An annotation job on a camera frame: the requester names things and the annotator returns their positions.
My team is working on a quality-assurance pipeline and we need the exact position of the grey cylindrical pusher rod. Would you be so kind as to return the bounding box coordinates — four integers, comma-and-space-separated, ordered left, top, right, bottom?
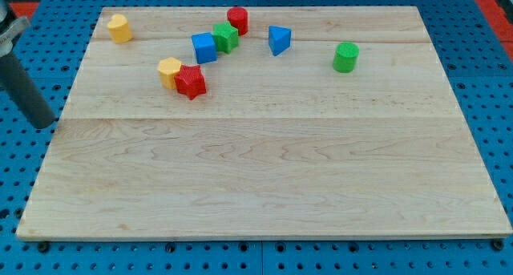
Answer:
1, 52, 55, 129

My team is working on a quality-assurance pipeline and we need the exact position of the yellow heart block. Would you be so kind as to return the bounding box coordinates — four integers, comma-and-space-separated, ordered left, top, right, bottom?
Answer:
107, 14, 133, 43

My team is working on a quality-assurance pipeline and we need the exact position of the red cylinder block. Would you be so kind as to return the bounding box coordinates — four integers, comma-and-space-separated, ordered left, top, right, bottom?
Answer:
227, 6, 248, 36

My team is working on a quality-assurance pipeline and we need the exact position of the wooden board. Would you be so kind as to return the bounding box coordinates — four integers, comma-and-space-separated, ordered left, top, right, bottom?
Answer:
17, 6, 512, 241

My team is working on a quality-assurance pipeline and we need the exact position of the yellow hexagon block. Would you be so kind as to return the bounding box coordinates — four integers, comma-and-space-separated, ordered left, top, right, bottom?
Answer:
157, 57, 182, 90

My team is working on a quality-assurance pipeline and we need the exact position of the green cylinder block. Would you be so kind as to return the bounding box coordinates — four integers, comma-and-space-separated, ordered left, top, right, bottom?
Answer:
332, 42, 359, 73

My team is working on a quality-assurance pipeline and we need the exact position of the red star block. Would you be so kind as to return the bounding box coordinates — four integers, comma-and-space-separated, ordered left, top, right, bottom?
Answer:
174, 65, 207, 100

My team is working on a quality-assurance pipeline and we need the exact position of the silver rod mount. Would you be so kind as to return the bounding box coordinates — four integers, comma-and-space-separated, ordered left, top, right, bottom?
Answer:
1, 0, 30, 57

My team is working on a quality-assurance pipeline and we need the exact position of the blue triangle block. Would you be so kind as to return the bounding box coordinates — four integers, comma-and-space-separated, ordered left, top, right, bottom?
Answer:
268, 26, 292, 56

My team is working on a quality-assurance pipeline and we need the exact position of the blue cube block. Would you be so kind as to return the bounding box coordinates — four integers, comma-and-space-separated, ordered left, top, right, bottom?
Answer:
192, 32, 217, 64

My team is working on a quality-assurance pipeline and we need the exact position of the green star block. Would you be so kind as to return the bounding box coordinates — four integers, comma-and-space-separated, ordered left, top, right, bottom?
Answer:
212, 22, 239, 54

